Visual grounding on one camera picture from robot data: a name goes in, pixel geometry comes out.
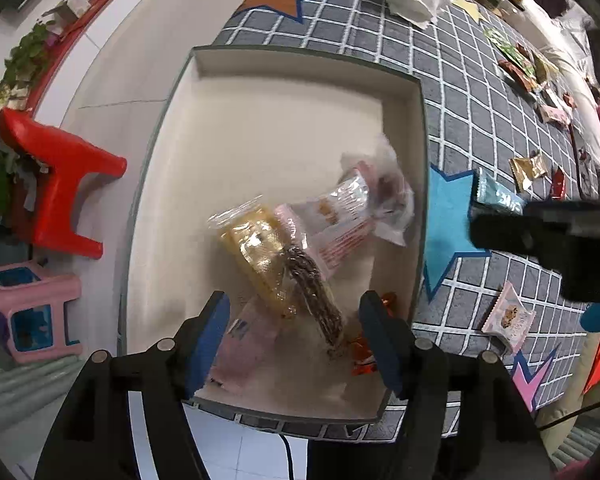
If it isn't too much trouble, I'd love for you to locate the pink cookie packet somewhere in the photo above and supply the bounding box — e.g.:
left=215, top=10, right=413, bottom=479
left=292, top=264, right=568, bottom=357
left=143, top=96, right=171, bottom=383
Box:
left=481, top=281, right=537, bottom=356

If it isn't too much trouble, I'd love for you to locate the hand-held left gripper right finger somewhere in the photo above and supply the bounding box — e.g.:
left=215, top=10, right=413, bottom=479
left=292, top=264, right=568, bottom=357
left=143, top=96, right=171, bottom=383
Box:
left=358, top=291, right=553, bottom=480

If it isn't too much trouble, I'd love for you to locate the clear packet with red snack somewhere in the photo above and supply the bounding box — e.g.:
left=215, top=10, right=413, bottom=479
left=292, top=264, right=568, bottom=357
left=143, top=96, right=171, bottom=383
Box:
left=340, top=132, right=416, bottom=247

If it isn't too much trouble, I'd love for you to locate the black cable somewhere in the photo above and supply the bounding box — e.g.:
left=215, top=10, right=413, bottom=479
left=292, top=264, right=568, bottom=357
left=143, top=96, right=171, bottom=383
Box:
left=277, top=432, right=295, bottom=480

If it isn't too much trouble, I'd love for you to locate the red plastic stool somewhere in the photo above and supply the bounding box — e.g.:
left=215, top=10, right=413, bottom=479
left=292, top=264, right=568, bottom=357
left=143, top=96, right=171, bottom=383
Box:
left=0, top=107, right=129, bottom=261

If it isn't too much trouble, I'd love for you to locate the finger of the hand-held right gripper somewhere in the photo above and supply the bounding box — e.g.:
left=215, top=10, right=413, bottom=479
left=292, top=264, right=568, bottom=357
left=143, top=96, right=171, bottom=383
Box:
left=469, top=211, right=537, bottom=257

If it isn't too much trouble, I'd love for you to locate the grey checked star mat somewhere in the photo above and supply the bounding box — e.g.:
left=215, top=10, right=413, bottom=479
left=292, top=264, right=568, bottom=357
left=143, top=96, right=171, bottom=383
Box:
left=215, top=0, right=600, bottom=442

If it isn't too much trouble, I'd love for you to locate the yellow cake packet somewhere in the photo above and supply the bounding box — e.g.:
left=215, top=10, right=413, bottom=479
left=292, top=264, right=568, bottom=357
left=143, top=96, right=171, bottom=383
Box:
left=209, top=202, right=302, bottom=319

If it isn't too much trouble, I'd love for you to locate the orange candy wrapper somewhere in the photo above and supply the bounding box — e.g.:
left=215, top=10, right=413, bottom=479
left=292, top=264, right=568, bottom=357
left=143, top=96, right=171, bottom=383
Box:
left=349, top=291, right=398, bottom=377

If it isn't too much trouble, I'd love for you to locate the green snack packet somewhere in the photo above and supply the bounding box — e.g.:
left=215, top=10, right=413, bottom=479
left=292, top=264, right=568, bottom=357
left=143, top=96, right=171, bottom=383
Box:
left=484, top=27, right=520, bottom=57

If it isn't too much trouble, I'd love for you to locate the brown red snack packet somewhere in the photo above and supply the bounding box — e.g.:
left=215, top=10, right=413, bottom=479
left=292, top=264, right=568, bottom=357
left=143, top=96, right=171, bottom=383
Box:
left=497, top=59, right=535, bottom=92

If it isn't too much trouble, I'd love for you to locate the teal snack packet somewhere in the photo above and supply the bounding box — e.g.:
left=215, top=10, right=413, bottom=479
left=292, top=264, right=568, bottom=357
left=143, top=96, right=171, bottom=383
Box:
left=471, top=169, right=528, bottom=217

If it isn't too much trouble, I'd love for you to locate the brown chocolate bar packet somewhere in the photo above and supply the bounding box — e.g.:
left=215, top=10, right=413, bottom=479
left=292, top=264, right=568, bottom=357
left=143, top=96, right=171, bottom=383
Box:
left=280, top=244, right=346, bottom=357

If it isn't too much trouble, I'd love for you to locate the pale pink snack packet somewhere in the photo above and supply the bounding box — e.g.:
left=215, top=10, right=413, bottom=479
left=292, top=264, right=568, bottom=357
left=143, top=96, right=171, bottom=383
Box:
left=206, top=304, right=282, bottom=392

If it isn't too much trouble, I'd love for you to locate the small pink snack packet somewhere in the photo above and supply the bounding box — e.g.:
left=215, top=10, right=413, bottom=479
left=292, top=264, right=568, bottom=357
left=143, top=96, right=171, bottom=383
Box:
left=537, top=102, right=572, bottom=129

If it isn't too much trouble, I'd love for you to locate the green leafy plant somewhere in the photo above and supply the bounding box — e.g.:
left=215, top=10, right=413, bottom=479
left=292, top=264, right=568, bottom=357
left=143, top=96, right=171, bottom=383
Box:
left=1, top=21, right=65, bottom=97

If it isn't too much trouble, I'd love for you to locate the gold snack packet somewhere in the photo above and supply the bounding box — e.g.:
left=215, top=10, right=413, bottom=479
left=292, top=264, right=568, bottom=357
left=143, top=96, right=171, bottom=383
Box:
left=509, top=154, right=549, bottom=194

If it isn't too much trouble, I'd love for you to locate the pink plastic stool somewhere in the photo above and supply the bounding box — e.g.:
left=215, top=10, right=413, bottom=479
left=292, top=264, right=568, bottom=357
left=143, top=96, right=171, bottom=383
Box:
left=0, top=261, right=84, bottom=366

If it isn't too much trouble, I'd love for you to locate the white red-print snack packet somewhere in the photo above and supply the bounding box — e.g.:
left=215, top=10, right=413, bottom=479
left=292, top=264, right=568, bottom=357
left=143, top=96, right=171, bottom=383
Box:
left=274, top=170, right=377, bottom=282

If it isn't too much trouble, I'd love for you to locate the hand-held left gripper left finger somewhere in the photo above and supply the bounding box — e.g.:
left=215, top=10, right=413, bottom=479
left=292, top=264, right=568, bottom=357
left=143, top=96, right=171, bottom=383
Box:
left=34, top=290, right=231, bottom=480

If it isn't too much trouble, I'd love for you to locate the cream cardboard box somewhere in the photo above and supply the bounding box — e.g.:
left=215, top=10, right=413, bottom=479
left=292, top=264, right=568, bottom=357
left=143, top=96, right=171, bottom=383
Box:
left=117, top=46, right=429, bottom=424

